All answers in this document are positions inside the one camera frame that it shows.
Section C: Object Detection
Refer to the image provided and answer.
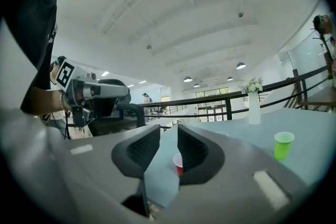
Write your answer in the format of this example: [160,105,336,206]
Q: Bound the black metal railing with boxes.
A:
[115,65,332,131]

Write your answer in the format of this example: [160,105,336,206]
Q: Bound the person's left forearm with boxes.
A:
[20,86,72,116]

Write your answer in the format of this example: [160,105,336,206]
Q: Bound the person in black shirt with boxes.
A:
[2,0,60,115]

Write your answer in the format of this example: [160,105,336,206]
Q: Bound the white flower bouquet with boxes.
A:
[239,77,264,94]

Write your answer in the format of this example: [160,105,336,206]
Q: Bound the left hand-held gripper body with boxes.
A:
[55,58,98,127]

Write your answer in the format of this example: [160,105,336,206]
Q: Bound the black mesh office chair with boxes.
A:
[88,78,145,137]

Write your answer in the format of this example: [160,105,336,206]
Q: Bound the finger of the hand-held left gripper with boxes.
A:
[90,83,131,119]

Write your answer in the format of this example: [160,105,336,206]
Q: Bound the red paper cup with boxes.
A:
[173,152,184,178]

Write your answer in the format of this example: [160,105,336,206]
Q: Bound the dark wooden table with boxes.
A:
[298,85,336,113]

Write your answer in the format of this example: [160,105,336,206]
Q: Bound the dark wooden coat rack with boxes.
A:
[310,20,334,79]

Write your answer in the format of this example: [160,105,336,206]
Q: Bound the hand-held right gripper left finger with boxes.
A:
[68,124,161,204]

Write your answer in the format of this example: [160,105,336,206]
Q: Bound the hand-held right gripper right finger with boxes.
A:
[157,124,309,224]

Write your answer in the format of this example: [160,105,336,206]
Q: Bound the white ceramic vase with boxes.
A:
[248,91,261,126]

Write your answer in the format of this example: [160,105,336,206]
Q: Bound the large glass window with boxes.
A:
[195,87,229,99]

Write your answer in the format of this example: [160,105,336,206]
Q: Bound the green plastic cup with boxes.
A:
[274,131,296,161]

